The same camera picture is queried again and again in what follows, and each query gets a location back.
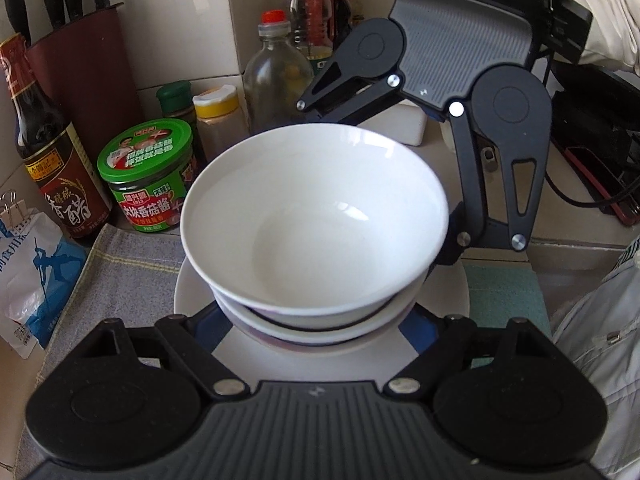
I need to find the green cap spice jar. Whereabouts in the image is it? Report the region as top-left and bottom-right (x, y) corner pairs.
(156, 80), (201, 161)

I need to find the person's white jacket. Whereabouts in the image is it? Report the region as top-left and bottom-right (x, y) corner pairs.
(550, 237), (640, 480)

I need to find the clear bottle with red cap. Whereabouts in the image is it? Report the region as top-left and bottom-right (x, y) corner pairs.
(243, 9), (316, 136)

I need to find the dark vinegar bottle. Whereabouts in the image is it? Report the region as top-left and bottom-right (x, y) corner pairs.
(0, 32), (113, 238)

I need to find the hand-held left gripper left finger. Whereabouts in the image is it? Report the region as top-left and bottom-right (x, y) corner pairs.
(92, 305), (250, 401)

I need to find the red edged black device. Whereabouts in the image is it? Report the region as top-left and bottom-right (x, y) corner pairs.
(552, 144), (640, 227)

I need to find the white blue salt bag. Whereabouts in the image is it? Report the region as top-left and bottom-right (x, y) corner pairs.
(0, 205), (88, 361)

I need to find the white plastic box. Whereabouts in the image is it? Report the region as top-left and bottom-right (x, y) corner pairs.
(372, 97), (430, 148)

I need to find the person's right forearm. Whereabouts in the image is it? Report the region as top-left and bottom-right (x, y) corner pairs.
(567, 0), (640, 73)

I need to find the white fruit print plate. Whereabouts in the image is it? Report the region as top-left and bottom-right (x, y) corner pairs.
(172, 255), (471, 383)

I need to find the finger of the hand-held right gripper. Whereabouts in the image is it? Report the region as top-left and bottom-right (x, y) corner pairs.
(295, 59), (405, 128)
(432, 101), (550, 270)

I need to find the dark red knife block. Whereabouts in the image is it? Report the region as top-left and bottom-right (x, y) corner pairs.
(25, 2), (146, 161)

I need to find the grey green checked towel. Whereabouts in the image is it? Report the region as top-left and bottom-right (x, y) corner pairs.
(15, 222), (553, 466)

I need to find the green lid sauce jar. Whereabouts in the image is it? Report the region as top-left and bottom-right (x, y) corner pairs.
(96, 119), (201, 233)

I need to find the yellow cap spice jar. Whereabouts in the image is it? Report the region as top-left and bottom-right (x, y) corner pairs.
(192, 85), (251, 161)

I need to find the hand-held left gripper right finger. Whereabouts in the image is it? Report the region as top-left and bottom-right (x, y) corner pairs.
(386, 305), (548, 398)

